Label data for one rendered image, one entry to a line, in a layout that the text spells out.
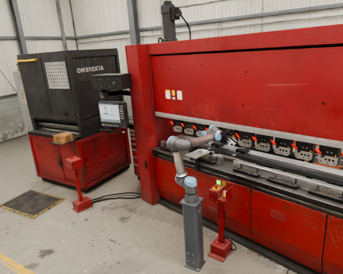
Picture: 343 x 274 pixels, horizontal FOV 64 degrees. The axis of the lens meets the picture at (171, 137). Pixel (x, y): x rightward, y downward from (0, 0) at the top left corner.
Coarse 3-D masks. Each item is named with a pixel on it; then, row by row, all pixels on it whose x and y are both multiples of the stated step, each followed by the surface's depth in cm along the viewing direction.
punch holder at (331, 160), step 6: (324, 150) 235; (330, 150) 232; (336, 150) 228; (318, 156) 240; (324, 156) 236; (330, 156) 233; (336, 156) 230; (324, 162) 238; (330, 162) 234; (336, 162) 231
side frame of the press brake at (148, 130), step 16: (128, 48) 359; (144, 48) 356; (128, 64) 367; (144, 64) 360; (144, 80) 364; (144, 96) 369; (144, 112) 373; (144, 128) 378; (160, 128) 398; (144, 144) 387; (160, 144) 404; (144, 160) 398; (144, 176) 408; (144, 192) 421
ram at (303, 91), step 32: (160, 64) 354; (192, 64) 316; (224, 64) 285; (256, 64) 260; (288, 64) 239; (320, 64) 221; (160, 96) 370; (192, 96) 328; (224, 96) 295; (256, 96) 268; (288, 96) 246; (320, 96) 227; (288, 128) 254; (320, 128) 234
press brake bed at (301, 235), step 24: (168, 168) 379; (192, 168) 344; (168, 192) 396; (240, 192) 299; (264, 192) 279; (216, 216) 339; (240, 216) 308; (264, 216) 285; (288, 216) 265; (312, 216) 247; (336, 216) 233; (240, 240) 320; (264, 240) 296; (288, 240) 271; (312, 240) 253; (336, 240) 237; (288, 264) 281; (312, 264) 263; (336, 264) 243
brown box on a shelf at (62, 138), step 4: (56, 136) 410; (60, 136) 407; (64, 136) 408; (68, 136) 415; (72, 136) 423; (56, 140) 413; (60, 140) 409; (64, 140) 409; (68, 140) 415; (72, 140) 420; (56, 144) 411; (60, 144) 407; (64, 144) 408
